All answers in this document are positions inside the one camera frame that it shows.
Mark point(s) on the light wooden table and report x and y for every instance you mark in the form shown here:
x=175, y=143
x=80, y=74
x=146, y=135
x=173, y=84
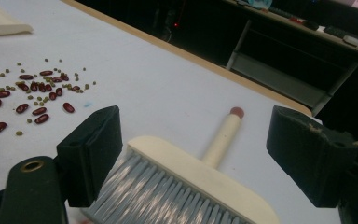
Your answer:
x=199, y=60

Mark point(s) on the white computer mouse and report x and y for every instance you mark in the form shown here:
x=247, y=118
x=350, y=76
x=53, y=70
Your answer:
x=351, y=40

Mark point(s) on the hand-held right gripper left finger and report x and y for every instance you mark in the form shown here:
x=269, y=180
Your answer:
x=90, y=155

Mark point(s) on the cream plastic dustpan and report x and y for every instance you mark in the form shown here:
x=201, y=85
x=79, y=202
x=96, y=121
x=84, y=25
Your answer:
x=0, y=25

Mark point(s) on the small black device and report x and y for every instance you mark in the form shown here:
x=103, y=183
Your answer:
x=310, y=25

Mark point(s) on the white table frame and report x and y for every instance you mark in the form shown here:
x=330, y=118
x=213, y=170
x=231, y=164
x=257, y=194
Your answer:
x=279, y=81

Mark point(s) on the black keyboard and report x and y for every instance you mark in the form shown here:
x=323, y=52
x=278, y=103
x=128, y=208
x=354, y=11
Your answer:
x=335, y=32

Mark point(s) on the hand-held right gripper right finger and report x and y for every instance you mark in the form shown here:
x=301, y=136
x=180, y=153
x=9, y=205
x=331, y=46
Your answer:
x=307, y=155

